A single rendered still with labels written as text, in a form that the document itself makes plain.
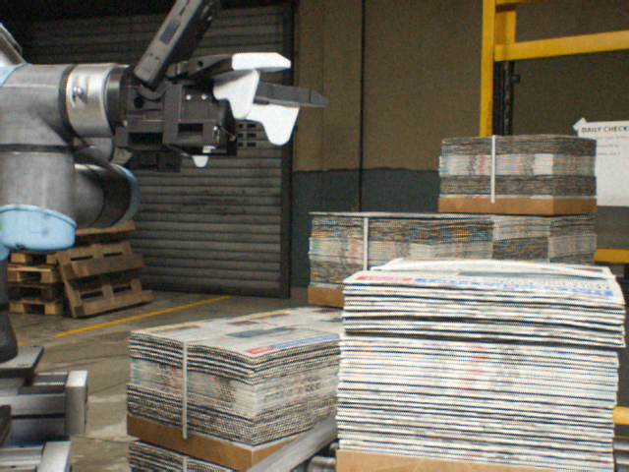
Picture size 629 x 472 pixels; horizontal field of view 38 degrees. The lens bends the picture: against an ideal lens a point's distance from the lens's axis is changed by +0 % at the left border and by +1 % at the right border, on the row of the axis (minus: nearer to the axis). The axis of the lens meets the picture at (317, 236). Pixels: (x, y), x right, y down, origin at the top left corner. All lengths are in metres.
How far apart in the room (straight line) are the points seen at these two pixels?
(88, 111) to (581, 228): 2.02
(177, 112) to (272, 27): 8.63
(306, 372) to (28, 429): 0.52
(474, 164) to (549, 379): 1.81
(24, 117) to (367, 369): 0.44
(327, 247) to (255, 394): 0.69
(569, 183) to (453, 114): 6.18
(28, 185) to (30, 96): 0.09
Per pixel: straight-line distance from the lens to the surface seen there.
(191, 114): 0.89
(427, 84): 8.93
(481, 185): 2.71
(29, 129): 0.97
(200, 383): 1.79
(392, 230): 2.16
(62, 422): 1.72
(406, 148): 8.93
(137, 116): 0.93
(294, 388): 1.77
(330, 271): 2.28
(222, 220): 9.63
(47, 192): 0.96
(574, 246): 2.73
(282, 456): 1.15
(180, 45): 0.93
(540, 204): 2.62
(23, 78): 0.98
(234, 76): 0.85
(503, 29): 3.43
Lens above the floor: 1.13
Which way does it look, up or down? 3 degrees down
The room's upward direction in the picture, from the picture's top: 1 degrees clockwise
